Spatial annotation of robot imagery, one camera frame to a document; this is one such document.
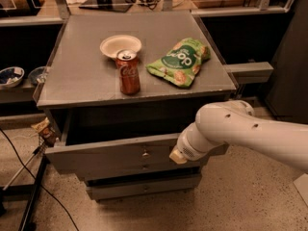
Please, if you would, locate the black monitor stand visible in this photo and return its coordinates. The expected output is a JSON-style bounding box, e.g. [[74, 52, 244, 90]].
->
[[79, 0, 132, 13]]

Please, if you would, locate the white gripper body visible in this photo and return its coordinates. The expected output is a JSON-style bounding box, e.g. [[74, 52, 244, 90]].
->
[[176, 123, 212, 161]]

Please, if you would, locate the grey small bowl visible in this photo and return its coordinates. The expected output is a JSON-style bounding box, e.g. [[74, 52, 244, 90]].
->
[[28, 66, 49, 86]]

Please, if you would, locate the grey middle drawer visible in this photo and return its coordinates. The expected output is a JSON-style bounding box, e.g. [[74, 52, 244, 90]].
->
[[75, 159, 203, 182]]

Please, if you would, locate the grey top drawer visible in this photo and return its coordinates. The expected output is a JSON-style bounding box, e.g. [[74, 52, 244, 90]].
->
[[44, 109, 230, 176]]

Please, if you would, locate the blue white bowl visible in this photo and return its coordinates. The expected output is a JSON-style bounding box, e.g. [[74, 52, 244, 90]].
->
[[0, 66, 25, 89]]

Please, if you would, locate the green snack bag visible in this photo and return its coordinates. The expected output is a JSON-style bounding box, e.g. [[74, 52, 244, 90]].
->
[[146, 38, 211, 89]]

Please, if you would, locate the grey side shelf bar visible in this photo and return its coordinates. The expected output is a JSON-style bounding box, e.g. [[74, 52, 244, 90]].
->
[[224, 62, 273, 84]]

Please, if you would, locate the red cola can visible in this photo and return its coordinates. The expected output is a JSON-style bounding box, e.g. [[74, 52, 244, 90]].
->
[[115, 49, 141, 95]]

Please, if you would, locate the black floor cable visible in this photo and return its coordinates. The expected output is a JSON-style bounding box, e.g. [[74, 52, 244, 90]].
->
[[0, 128, 81, 231]]

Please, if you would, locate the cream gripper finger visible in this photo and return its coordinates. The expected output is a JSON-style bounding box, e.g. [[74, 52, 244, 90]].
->
[[169, 146, 187, 165]]

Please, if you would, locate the white paper bowl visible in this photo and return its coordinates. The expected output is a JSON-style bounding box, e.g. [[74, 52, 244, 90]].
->
[[100, 35, 141, 60]]

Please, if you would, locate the grey drawer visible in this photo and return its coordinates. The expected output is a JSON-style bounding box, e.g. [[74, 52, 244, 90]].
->
[[75, 159, 203, 182], [44, 109, 230, 176], [86, 173, 201, 200]]

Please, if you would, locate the black tripod leg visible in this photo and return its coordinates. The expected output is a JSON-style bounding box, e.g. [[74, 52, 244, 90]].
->
[[18, 156, 48, 231]]

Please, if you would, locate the brown snack packet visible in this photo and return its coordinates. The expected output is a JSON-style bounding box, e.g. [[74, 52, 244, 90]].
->
[[32, 117, 57, 146]]

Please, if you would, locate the grey drawer cabinet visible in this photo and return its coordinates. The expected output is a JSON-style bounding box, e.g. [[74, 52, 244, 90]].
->
[[38, 12, 236, 187]]

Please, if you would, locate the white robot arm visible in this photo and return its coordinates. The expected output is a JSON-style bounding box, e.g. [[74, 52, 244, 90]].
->
[[169, 100, 308, 172]]

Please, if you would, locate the grey bottom drawer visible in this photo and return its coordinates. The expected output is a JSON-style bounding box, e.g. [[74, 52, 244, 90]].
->
[[86, 173, 201, 200]]

